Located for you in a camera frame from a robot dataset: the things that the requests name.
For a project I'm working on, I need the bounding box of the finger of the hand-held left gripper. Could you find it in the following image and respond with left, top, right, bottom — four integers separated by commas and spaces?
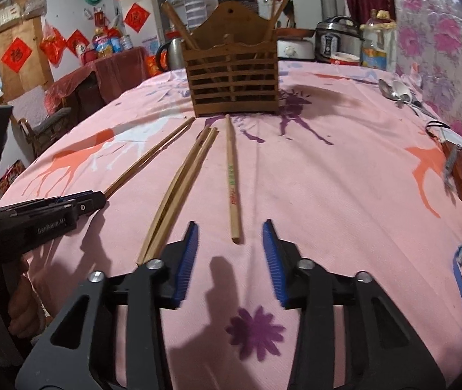
69, 190, 107, 217
20, 192, 94, 208

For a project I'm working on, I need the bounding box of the person's left hand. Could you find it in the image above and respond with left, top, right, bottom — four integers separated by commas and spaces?
7, 258, 49, 340

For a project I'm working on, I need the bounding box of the wooden door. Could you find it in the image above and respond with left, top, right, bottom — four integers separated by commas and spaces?
0, 0, 53, 106

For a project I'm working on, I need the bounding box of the wooden armchair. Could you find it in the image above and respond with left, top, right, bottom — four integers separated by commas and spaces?
9, 89, 73, 159

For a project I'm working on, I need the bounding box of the printed wooden chopstick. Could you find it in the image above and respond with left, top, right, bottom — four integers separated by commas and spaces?
225, 114, 241, 245

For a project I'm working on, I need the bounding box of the table with dark red cloth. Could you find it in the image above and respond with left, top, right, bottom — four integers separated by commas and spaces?
46, 46, 150, 110

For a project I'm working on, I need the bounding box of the chopstick pair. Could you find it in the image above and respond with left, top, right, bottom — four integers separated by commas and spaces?
137, 125, 212, 266

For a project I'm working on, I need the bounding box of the floral purple sheet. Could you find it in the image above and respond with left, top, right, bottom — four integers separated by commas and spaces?
389, 0, 462, 147

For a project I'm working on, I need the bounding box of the wooden slatted utensil holder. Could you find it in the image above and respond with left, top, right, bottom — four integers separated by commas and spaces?
181, 2, 280, 118

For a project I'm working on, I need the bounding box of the metal kettle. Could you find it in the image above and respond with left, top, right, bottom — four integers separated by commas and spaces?
156, 37, 186, 74

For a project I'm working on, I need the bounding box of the pink printed tablecloth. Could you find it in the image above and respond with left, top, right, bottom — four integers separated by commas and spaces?
0, 59, 462, 390

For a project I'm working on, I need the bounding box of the red snack bag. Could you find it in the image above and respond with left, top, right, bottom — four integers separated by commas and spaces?
145, 55, 163, 78

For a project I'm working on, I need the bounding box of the woven handbag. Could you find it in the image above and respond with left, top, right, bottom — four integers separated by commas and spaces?
24, 0, 49, 19
0, 0, 24, 33

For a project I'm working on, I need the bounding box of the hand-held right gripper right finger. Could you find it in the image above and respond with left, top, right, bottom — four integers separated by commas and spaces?
262, 219, 446, 390

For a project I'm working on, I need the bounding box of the red printed box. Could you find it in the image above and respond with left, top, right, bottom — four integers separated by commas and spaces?
0, 159, 26, 196

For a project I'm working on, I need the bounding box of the clear bottle with green collar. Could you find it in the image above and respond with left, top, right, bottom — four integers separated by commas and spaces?
182, 0, 208, 30

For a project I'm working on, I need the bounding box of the dark wooden chopstick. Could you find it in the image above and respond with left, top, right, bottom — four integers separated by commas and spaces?
161, 1, 197, 49
164, 4, 200, 51

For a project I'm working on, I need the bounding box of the silver rice cooker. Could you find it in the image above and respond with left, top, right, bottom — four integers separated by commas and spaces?
315, 15, 365, 65

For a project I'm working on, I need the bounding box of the cooking oil bottle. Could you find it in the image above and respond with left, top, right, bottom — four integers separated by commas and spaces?
361, 10, 396, 72

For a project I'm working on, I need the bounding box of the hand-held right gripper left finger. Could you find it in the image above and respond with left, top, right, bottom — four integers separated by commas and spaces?
15, 221, 200, 390

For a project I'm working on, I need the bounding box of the red rimmed bowl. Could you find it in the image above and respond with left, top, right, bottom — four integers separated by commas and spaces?
329, 51, 362, 68

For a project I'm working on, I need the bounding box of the white refrigerator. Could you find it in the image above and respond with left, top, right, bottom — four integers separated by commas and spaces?
118, 0, 167, 55

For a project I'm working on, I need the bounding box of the pale kitchen appliance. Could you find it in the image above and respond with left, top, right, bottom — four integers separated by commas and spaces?
276, 36, 318, 61

